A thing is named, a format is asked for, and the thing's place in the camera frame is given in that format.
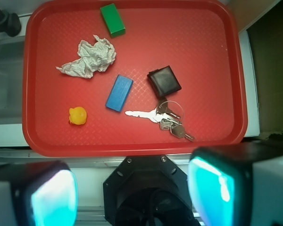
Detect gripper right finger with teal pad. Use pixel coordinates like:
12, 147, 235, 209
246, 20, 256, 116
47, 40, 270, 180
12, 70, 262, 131
187, 142, 283, 226

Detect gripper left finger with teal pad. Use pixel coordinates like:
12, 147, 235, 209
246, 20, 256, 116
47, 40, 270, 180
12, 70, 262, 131
0, 161, 78, 226

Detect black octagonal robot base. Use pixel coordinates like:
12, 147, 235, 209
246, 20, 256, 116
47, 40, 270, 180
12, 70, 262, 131
103, 155, 200, 226

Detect yellow rubber duck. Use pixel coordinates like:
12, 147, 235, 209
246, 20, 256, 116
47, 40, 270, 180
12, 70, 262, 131
69, 106, 87, 125

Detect silver key bunch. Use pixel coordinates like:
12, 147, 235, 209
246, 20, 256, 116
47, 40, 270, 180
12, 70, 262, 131
125, 97, 195, 142

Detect red plastic tray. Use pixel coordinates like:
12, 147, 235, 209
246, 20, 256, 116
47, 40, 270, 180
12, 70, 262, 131
22, 0, 247, 157

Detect black leather wallet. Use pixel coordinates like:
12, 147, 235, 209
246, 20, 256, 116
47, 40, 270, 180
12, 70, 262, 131
147, 65, 182, 98

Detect blue rectangular block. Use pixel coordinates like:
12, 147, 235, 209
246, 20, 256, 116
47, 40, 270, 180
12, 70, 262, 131
105, 75, 133, 112

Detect grey metal sink basin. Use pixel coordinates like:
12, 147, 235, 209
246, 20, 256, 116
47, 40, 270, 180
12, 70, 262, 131
0, 41, 24, 125

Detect crumpled white paper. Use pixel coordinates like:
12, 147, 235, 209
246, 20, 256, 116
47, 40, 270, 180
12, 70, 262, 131
56, 34, 117, 79

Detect black clamp knob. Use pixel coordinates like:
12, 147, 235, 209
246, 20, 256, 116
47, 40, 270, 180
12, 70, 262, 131
0, 9, 22, 37

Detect green rectangular block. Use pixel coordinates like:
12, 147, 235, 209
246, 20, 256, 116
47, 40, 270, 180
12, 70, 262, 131
100, 3, 126, 38

